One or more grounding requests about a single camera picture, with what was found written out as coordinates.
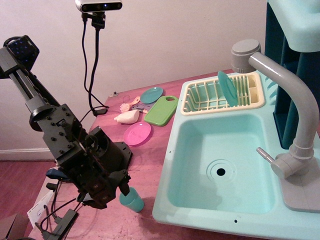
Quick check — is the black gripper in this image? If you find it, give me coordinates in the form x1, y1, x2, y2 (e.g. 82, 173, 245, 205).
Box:
66, 159, 131, 209

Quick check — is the teal plastic cup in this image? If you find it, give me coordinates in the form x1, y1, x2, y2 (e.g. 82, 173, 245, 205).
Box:
119, 187, 145, 213

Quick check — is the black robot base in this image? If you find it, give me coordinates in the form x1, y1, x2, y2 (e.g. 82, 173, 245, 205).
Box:
88, 126, 133, 174

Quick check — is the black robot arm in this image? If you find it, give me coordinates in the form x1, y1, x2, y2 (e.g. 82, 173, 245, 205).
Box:
0, 35, 132, 209

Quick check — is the light teal toy sink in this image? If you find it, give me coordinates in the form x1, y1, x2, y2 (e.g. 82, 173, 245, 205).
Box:
152, 75, 320, 240

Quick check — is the pink plastic plate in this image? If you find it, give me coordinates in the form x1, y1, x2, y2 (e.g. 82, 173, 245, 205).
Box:
123, 121, 152, 146

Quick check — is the cream soap bottle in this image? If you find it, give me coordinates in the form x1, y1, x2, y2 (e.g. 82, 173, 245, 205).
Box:
114, 110, 140, 124

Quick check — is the blue clamp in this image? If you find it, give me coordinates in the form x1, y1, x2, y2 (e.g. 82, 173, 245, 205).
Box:
45, 168, 71, 183

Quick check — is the black usb hub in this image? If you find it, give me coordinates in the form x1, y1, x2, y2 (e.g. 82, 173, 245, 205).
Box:
42, 209, 79, 240

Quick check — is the pink dish brush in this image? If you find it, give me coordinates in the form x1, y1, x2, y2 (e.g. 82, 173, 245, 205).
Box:
119, 96, 140, 113

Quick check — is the grey toy utensil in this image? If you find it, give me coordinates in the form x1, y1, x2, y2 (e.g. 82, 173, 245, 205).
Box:
131, 103, 153, 114

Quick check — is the green cutting board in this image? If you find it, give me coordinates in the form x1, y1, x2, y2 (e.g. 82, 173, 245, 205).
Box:
144, 95, 179, 127

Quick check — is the teal plate on table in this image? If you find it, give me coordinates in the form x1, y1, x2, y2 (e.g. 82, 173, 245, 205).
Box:
140, 86, 164, 104

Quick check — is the white paper sheet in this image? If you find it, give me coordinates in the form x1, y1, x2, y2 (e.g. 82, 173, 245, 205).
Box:
27, 180, 57, 228

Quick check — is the cream dish rack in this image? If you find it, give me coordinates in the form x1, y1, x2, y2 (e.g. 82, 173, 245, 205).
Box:
180, 72, 265, 116

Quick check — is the cardboard box corner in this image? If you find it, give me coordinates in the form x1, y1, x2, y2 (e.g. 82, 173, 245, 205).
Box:
0, 213, 29, 240

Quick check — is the teal plate in rack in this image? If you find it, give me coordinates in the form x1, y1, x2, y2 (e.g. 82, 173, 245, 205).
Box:
217, 71, 238, 107

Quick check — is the grey toy faucet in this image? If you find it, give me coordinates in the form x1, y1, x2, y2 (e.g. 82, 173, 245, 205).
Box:
231, 39, 320, 213

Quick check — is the dark teal toy cabinet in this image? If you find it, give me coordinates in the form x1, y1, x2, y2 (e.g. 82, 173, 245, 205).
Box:
265, 2, 320, 152

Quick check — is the light teal upper shelf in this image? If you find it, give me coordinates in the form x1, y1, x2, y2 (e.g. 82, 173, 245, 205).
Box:
268, 0, 320, 53

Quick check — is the black camera stand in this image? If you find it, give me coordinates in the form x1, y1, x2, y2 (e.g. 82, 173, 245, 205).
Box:
88, 11, 109, 117

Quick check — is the silver depth camera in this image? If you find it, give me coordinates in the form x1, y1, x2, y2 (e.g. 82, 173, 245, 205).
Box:
75, 0, 123, 13

